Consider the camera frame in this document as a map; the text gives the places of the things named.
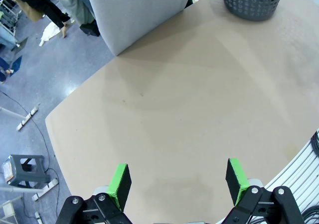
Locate white cloth on floor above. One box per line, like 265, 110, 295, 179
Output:
38, 21, 62, 47

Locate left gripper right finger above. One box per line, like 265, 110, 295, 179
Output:
225, 157, 307, 224

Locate black perforated laundry basket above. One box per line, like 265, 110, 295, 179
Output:
220, 0, 287, 22

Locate blue jeans half mannequin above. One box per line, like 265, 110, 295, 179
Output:
0, 56, 23, 83

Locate grey plastic stool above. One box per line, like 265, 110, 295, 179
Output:
1, 154, 51, 189

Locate white slatted base frame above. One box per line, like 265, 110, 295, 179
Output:
216, 128, 319, 224

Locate pale denim garment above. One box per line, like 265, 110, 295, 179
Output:
51, 0, 97, 27

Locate white frame stand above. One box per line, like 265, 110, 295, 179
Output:
0, 178, 60, 202

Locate tan mannequin black trousers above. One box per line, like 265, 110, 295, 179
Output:
7, 0, 72, 38

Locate white desk with foot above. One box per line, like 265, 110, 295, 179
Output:
0, 104, 41, 132

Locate grey training pants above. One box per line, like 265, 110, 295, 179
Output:
83, 0, 194, 57

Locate black cable bundle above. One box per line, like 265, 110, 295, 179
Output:
310, 130, 319, 158
298, 205, 319, 224

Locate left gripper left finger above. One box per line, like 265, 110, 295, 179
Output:
55, 163, 133, 224

